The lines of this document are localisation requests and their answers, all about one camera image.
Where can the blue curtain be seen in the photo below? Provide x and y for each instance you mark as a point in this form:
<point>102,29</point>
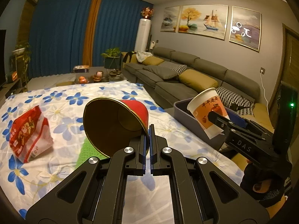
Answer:
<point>121,23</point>
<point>60,32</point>

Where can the printed flat box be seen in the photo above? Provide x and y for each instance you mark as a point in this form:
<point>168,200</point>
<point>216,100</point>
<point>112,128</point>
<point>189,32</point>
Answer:
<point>81,68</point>

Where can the wooden door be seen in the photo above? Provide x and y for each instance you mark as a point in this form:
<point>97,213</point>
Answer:
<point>290,56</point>

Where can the red paper cup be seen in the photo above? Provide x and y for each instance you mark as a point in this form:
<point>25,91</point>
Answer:
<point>105,126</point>

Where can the small landscape painting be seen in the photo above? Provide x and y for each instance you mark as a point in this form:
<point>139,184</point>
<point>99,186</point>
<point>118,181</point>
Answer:
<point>170,18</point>

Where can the dark tea set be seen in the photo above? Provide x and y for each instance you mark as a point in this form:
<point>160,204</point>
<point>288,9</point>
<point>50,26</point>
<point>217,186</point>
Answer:
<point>116,75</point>

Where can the grey plastic bin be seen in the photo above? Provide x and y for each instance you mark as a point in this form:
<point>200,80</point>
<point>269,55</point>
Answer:
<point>184,114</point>

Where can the red and white snack bag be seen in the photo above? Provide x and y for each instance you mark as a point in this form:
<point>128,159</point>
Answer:
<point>30,135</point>

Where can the yellow cushion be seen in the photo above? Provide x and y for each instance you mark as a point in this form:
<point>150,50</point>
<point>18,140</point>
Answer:
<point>198,80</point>
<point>153,60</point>

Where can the red flower ornament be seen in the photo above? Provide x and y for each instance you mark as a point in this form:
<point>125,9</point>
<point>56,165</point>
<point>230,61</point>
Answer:
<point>147,12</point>

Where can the orange glowing lamp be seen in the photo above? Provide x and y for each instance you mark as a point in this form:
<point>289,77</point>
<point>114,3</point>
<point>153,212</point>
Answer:
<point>12,76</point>

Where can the houndstooth cushion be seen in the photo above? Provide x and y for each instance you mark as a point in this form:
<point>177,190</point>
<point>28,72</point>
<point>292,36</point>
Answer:
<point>179,68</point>
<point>233,96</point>

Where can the orange curtain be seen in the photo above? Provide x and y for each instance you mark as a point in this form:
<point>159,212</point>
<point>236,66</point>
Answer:
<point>92,28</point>

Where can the wall socket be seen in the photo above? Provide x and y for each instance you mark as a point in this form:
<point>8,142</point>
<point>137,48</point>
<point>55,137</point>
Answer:
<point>262,70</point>

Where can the sunset painting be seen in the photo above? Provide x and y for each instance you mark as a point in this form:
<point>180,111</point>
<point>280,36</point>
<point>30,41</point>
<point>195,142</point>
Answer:
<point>245,28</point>

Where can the grey television cabinet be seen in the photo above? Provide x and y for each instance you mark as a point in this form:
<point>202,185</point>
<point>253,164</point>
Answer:
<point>11,88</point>

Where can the small doll figure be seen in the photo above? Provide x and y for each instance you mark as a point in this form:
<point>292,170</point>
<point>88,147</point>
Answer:
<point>98,76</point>

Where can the wide sailboat painting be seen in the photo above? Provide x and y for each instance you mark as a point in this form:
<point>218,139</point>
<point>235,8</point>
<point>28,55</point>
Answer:
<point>203,21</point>

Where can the black television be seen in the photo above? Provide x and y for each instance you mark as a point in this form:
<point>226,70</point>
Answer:
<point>2,58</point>

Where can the green foam mesh net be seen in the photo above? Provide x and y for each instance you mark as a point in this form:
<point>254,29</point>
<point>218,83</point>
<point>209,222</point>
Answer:
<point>86,158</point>

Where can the trailing plant on stand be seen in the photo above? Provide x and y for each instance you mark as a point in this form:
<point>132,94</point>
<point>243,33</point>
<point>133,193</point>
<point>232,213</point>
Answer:
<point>22,56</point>

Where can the white paper cup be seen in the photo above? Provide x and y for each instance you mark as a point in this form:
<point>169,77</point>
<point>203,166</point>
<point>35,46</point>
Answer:
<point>205,112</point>

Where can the potted green plant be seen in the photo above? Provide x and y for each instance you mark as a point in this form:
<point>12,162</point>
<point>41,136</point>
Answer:
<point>112,56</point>

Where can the grey cushion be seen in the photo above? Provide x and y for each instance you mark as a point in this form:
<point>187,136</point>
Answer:
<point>161,72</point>

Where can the white cloth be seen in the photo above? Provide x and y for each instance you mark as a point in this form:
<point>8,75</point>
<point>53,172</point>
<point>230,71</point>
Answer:
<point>144,56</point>

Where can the white standing air conditioner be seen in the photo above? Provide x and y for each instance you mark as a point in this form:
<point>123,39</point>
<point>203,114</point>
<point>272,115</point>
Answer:
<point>142,35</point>

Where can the person's right hand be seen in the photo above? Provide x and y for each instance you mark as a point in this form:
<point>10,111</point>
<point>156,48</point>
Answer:
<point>264,191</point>

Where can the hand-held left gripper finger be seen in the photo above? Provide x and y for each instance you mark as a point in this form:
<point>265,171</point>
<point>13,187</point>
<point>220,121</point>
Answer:
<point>147,144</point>
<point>152,144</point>

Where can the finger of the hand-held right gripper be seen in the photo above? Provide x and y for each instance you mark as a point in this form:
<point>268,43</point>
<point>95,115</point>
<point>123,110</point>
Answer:
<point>238,120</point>
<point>219,121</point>

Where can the grey sofa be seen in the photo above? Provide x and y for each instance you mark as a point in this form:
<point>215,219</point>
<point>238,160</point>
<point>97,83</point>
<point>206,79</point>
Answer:
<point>205,67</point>

